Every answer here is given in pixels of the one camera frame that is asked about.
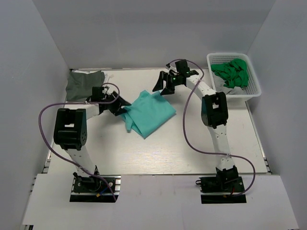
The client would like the crumpled green t-shirt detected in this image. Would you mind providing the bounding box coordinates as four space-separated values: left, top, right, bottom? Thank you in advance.
211 58 249 89

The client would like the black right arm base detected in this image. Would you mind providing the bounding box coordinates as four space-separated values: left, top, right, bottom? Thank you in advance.
195 177 247 204

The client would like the teal t-shirt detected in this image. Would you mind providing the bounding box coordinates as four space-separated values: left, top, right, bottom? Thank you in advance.
120 90 176 138

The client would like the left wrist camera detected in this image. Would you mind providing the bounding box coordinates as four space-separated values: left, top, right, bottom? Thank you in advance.
86 86 109 102

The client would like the folded dark olive t-shirt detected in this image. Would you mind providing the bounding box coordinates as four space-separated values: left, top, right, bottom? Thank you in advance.
66 71 105 102

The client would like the crumpled grey t-shirt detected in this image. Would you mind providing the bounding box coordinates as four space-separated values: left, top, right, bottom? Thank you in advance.
213 75 246 95

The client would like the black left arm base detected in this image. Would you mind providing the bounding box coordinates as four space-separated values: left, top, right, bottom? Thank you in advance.
70 172 121 203

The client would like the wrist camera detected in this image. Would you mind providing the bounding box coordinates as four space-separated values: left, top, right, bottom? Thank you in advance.
86 86 109 102
166 59 191 76

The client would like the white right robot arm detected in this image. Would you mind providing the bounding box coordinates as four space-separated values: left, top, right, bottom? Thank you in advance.
153 70 238 184

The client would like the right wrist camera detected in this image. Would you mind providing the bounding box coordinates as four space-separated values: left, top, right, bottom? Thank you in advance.
166 59 191 76

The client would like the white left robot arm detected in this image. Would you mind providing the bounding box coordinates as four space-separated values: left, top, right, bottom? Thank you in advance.
53 92 131 179

